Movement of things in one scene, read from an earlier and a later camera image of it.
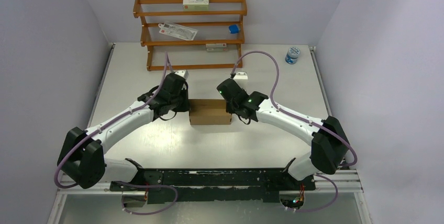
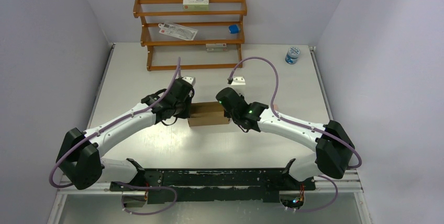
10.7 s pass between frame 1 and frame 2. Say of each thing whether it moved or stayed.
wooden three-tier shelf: stayed
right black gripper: moved
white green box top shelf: stayed
